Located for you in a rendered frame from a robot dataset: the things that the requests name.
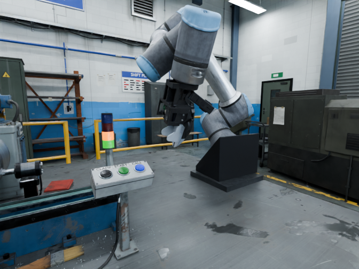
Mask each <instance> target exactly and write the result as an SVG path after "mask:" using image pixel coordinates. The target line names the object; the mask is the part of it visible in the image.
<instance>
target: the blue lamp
mask: <svg viewBox="0 0 359 269"><path fill-rule="evenodd" d="M101 122H102V123H113V115H101Z"/></svg>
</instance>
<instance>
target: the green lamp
mask: <svg viewBox="0 0 359 269"><path fill-rule="evenodd" d="M103 148H114V140H103Z"/></svg>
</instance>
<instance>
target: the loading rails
mask: <svg viewBox="0 0 359 269"><path fill-rule="evenodd" d="M117 203H118V194H114V195H110V196H106V197H101V198H98V199H95V198H94V195H93V191H92V187H91V185H89V186H83V187H78V188H73V189H68V190H64V191H59V192H53V193H48V194H43V195H38V196H32V197H27V198H24V199H18V200H13V201H8V202H2V203H0V269H2V268H5V267H8V266H11V265H14V264H15V261H16V258H17V257H19V256H22V255H25V254H29V253H31V252H34V251H38V250H41V249H44V248H47V247H51V246H54V245H56V244H60V243H63V248H65V247H69V246H72V245H74V244H76V243H77V242H76V238H79V237H82V236H85V235H88V234H91V233H94V232H98V231H101V230H104V229H107V228H110V227H111V228H112V229H113V231H116V209H117Z"/></svg>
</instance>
